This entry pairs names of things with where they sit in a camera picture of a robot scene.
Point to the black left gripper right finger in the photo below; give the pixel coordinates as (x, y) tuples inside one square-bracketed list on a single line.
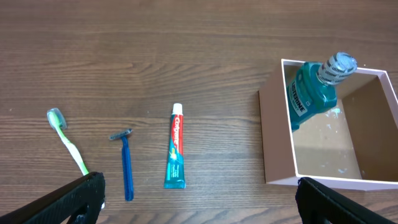
[(319, 204)]

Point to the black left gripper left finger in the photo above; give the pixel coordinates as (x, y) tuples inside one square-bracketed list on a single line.
[(79, 201)]

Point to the teal Listerine mouthwash bottle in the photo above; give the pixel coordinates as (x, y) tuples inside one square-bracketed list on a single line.
[(313, 90)]

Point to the blue disposable razor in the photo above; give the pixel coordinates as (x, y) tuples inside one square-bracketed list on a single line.
[(126, 161)]

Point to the green toothbrush with cap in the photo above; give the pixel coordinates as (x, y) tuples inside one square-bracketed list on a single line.
[(58, 123)]

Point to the Colgate toothpaste tube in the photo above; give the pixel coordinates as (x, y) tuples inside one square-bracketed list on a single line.
[(175, 176)]

